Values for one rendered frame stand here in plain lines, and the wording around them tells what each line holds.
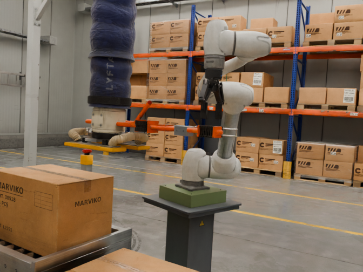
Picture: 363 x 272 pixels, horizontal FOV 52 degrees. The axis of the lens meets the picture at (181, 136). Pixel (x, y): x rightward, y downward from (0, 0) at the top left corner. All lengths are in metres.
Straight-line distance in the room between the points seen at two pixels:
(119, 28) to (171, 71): 8.25
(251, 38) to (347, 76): 8.52
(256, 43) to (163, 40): 8.84
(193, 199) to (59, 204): 0.84
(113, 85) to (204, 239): 1.29
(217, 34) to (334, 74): 8.60
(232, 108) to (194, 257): 1.05
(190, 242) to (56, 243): 0.90
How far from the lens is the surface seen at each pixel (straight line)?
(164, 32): 10.45
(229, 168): 2.47
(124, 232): 2.35
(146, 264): 2.05
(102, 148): 1.80
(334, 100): 8.75
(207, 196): 2.46
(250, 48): 1.62
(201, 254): 2.64
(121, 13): 1.92
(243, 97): 2.11
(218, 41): 1.60
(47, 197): 2.06
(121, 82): 1.89
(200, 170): 2.48
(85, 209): 2.13
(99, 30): 1.91
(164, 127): 1.71
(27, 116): 5.26
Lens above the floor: 1.34
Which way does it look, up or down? 3 degrees down
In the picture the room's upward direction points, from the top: 3 degrees clockwise
